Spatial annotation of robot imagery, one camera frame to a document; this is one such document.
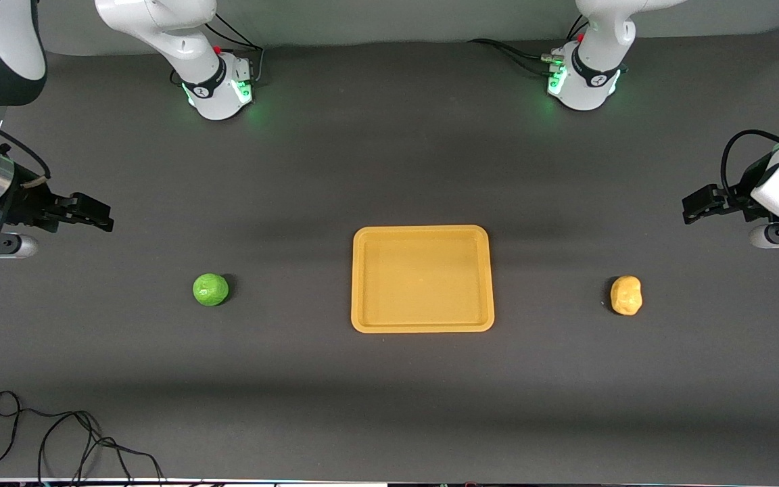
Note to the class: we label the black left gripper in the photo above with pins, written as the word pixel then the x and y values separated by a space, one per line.
pixel 736 201

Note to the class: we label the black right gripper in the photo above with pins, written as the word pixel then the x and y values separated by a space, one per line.
pixel 30 204

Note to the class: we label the yellow potato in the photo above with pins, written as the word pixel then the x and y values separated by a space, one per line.
pixel 626 295

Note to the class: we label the green apple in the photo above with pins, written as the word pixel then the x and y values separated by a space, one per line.
pixel 210 289

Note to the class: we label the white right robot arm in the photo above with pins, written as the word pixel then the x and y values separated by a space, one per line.
pixel 186 47

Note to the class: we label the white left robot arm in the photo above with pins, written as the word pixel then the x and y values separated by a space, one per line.
pixel 589 74

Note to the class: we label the yellow plastic tray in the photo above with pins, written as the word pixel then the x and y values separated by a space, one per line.
pixel 422 279

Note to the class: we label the dark grey table mat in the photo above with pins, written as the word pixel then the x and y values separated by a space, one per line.
pixel 389 169

